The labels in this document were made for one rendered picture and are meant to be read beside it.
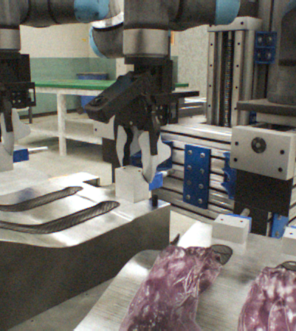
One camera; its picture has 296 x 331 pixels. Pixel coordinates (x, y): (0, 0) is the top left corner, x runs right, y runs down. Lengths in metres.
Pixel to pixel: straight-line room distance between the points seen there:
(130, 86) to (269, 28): 0.62
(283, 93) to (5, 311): 0.69
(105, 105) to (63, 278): 0.26
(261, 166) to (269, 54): 0.42
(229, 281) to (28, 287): 0.25
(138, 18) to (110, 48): 0.61
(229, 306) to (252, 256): 0.18
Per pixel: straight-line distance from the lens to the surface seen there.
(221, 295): 0.39
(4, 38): 0.76
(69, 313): 0.51
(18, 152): 0.80
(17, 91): 0.78
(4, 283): 0.47
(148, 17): 0.58
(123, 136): 0.63
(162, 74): 0.62
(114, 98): 0.55
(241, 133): 0.77
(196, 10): 0.61
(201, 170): 0.99
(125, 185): 0.62
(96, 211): 0.60
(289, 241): 0.56
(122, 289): 0.40
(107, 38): 1.18
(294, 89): 0.84
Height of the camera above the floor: 1.12
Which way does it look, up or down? 16 degrees down
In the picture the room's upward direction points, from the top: straight up
